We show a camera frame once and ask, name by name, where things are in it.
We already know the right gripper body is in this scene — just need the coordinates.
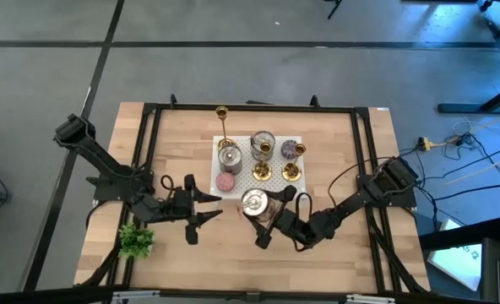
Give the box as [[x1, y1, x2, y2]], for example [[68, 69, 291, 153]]
[[254, 185, 318, 251]]

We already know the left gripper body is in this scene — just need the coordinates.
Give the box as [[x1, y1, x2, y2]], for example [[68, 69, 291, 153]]
[[163, 174, 199, 246]]

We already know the pink round candle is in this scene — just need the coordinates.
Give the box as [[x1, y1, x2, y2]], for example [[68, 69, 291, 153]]
[[215, 171, 236, 194]]

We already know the silver lidded candle jar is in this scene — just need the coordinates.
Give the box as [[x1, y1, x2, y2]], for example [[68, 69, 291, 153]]
[[217, 143, 243, 176]]

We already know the floral patterned round tin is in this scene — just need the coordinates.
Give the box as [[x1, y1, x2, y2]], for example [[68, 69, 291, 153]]
[[280, 138, 301, 160]]

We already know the clear glass jar candle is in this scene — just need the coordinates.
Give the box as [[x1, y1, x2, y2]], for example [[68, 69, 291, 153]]
[[249, 130, 276, 162]]

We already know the tall gold candlestick holder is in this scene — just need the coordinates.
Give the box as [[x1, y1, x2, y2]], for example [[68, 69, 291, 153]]
[[215, 105, 237, 152]]

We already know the white perforated shelf riser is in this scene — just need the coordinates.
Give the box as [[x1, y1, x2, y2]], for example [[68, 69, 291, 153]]
[[209, 134, 308, 209]]

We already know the green artificial plant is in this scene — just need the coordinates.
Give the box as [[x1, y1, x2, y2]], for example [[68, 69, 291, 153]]
[[117, 222, 155, 259]]

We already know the yellow power plug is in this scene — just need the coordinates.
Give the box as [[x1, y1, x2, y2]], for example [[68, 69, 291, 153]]
[[416, 136, 438, 152]]

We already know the black crossbeam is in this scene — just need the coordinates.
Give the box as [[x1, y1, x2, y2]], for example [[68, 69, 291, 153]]
[[0, 285, 500, 304]]

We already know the white panel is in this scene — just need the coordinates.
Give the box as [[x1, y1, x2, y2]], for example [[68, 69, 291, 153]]
[[426, 218, 484, 292]]

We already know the black bar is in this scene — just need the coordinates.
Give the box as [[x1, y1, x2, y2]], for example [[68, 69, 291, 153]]
[[418, 217, 500, 251]]

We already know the black stand foot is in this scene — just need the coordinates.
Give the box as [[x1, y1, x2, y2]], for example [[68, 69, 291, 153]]
[[322, 0, 344, 20]]

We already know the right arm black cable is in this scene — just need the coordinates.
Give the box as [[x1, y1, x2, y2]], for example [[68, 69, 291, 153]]
[[294, 156, 389, 253]]

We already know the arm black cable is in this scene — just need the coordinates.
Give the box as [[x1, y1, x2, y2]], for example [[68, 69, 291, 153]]
[[160, 174, 176, 193], [294, 156, 389, 253]]

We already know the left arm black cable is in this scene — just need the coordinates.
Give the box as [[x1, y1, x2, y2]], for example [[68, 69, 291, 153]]
[[160, 174, 176, 193]]

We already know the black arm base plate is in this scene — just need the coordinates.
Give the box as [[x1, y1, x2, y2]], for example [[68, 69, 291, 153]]
[[85, 167, 155, 203], [356, 173, 418, 208]]

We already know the black aluminium table frame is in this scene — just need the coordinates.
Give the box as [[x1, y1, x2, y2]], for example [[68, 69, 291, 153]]
[[74, 93, 431, 296]]

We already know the beige cord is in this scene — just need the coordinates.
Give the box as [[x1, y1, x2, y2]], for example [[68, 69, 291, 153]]
[[443, 148, 500, 186], [433, 108, 500, 148]]

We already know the black floor cable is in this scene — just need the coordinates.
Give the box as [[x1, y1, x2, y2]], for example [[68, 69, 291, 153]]
[[433, 183, 500, 203]]

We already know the black desk frame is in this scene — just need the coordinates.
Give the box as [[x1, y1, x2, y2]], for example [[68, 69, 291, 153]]
[[437, 0, 500, 115]]

